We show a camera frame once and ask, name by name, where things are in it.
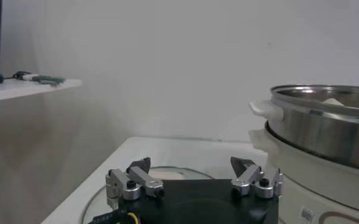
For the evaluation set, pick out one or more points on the perforated steel steamer basket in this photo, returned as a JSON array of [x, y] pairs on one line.
[[319, 137]]

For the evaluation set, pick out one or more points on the white electric cooker base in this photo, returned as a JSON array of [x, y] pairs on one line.
[[319, 188]]

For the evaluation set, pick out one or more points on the white side table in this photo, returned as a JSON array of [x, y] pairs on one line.
[[20, 89]]

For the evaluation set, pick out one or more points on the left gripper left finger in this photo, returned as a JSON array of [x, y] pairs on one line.
[[136, 179]]

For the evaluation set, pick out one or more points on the round glass pot lid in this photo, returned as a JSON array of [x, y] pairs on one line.
[[173, 175]]

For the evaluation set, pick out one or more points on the small black device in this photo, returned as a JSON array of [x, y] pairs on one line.
[[20, 74]]

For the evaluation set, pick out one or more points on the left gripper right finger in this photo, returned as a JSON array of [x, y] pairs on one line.
[[252, 179]]

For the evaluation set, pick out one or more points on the small white item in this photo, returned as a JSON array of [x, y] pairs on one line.
[[30, 76]]

